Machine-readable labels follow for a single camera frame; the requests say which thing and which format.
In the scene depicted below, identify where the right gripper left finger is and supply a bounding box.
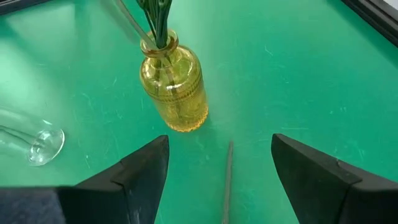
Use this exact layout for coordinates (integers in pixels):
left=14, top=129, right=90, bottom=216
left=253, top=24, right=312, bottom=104
left=57, top=135, right=170, bottom=224

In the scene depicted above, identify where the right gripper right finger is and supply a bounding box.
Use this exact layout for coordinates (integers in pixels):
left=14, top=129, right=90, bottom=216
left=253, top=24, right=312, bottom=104
left=271, top=133, right=398, bottom=224

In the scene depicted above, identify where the grey flower stem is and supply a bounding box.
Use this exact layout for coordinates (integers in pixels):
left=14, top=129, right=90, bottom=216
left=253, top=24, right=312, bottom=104
left=221, top=140, right=234, bottom=224

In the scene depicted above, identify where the clear glass vase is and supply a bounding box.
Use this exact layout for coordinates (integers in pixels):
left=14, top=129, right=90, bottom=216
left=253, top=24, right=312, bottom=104
left=0, top=105, right=66, bottom=167

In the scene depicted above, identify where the white tulip flower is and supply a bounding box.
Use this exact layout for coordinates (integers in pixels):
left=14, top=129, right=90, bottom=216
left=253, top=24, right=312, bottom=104
left=99, top=0, right=158, bottom=52

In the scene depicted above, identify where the blue flower bunch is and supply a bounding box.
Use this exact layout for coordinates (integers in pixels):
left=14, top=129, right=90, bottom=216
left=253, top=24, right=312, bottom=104
left=136, top=0, right=174, bottom=50

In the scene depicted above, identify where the yellow glass vase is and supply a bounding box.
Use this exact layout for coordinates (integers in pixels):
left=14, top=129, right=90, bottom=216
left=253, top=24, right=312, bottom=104
left=139, top=28, right=210, bottom=134

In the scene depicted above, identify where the green table mat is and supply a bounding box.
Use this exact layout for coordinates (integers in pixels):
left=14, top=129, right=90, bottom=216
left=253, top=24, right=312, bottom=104
left=0, top=0, right=398, bottom=224

